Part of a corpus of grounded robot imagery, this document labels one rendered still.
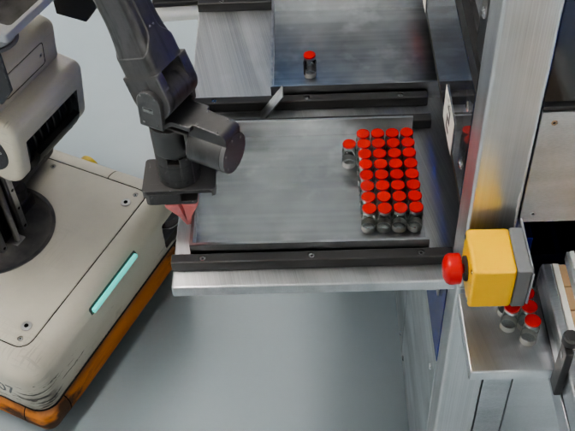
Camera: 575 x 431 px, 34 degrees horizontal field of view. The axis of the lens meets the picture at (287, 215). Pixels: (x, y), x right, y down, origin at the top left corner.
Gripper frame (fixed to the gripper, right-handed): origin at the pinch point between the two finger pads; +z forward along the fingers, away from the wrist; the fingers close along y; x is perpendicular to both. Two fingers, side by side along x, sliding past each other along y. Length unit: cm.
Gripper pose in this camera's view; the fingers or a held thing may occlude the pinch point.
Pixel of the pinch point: (188, 217)
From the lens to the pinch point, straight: 137.8
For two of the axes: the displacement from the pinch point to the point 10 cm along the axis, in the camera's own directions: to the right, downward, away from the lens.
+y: 10.0, -0.4, -0.3
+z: 0.5, 6.7, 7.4
